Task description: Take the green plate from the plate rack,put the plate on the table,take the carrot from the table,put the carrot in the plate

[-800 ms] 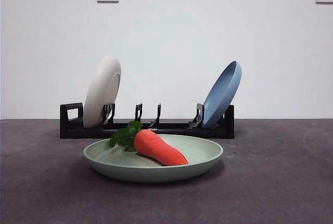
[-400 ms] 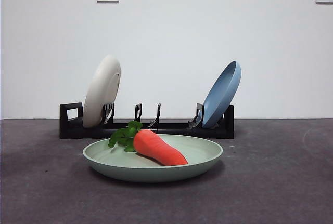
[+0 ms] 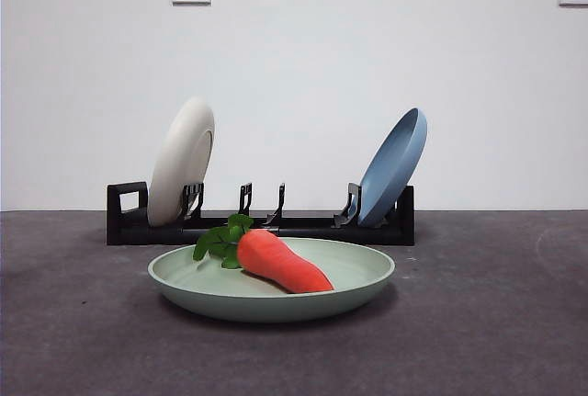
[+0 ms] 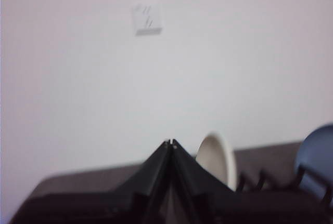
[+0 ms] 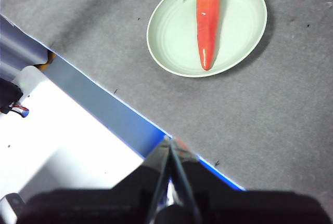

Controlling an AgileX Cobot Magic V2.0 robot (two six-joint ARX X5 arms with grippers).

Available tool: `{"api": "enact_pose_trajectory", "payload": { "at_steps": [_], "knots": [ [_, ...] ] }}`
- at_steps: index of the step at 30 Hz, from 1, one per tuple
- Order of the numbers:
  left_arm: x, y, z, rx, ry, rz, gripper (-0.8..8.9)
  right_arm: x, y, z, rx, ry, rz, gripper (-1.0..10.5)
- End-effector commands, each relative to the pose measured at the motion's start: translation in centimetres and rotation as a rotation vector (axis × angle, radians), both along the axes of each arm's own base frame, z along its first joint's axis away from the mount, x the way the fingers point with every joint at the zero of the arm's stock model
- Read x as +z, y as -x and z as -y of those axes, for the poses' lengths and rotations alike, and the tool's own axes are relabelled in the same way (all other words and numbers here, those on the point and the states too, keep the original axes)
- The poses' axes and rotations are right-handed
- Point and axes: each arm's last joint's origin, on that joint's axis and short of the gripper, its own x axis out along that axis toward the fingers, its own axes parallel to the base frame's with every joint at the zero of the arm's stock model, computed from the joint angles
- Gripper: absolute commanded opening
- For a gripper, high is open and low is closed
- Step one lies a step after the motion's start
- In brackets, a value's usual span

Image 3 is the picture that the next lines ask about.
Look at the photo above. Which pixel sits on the orange carrot with green leaves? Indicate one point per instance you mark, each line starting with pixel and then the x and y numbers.
pixel 280 263

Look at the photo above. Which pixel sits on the light green plate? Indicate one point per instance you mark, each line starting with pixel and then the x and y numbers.
pixel 275 306

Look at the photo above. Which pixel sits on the blue plate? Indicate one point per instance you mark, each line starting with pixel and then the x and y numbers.
pixel 390 171

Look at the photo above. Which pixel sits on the cream white plate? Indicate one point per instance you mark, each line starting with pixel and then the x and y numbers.
pixel 179 161

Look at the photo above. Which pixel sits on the black plate rack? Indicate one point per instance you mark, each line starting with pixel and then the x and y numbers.
pixel 138 231

